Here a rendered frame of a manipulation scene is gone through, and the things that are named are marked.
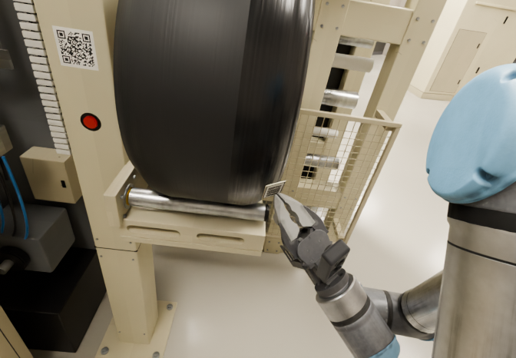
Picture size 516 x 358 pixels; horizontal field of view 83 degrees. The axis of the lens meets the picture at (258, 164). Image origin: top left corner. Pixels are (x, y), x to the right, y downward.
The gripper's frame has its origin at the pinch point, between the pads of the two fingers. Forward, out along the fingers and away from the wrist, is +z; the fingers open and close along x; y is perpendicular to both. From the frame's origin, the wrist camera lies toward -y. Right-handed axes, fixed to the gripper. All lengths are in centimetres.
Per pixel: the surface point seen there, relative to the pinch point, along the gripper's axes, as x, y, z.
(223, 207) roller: -7.2, 17.1, 4.6
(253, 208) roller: -1.6, 15.9, 0.4
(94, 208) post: -34, 38, 24
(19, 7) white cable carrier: -21, 3, 57
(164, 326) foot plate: -45, 98, -27
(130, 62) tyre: -12.7, -13.8, 28.9
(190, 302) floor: -31, 106, -26
